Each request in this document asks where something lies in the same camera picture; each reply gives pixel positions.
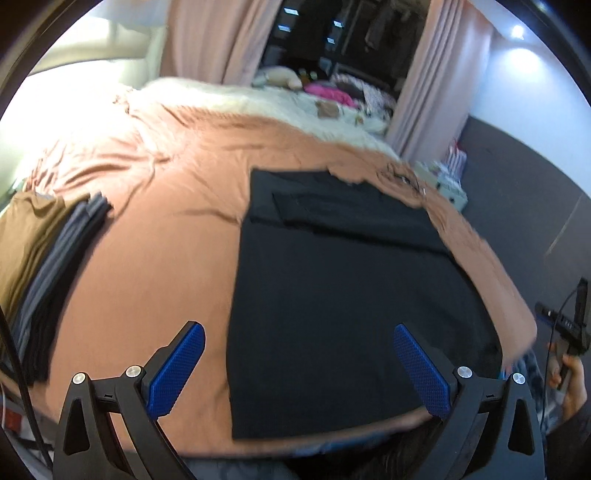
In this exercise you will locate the orange blanket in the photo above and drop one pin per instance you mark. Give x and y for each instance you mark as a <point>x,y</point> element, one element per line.
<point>161,230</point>

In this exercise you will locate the bear print cream bedding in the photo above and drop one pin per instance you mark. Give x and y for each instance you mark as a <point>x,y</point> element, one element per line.
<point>328,109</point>

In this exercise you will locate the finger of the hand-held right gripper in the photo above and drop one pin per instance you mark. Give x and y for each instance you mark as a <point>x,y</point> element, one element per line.
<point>541,311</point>

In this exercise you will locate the pink cloth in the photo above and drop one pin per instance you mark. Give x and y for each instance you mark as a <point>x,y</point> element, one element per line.
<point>328,92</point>

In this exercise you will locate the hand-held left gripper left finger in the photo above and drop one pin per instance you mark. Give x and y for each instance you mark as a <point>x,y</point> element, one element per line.
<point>178,369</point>

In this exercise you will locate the beige plush toy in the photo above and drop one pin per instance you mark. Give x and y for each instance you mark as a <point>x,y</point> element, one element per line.
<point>277,78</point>

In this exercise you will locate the cream duvet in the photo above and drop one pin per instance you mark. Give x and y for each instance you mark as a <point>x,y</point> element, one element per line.
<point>258,104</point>

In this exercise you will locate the ceiling spotlight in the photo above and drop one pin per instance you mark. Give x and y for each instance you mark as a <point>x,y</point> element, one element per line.
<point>517,31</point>

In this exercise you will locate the stack of folded clothes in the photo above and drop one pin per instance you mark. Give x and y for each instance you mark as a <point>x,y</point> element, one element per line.
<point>41,258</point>

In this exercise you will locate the white bedside cabinet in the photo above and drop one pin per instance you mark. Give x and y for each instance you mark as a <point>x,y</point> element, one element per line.
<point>445,187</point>

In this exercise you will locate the dark glass sliding door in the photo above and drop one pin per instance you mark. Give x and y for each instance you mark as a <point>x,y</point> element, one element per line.
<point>341,37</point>

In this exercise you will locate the cream padded headboard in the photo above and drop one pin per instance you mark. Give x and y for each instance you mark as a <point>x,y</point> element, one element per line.
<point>92,55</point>

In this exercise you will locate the person's right hand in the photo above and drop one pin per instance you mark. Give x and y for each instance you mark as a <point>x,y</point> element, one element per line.
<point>575,383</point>

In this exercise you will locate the pink curtain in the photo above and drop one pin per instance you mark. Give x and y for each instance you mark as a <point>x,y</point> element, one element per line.
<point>207,41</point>
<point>429,69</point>

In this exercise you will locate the black t-shirt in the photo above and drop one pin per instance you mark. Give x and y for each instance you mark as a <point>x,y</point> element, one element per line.
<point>346,300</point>

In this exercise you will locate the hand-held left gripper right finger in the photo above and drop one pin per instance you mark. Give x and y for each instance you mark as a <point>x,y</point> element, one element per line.
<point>422,369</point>

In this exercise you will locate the floral cloth pile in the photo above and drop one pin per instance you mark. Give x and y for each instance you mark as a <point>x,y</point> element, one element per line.
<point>374,94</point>

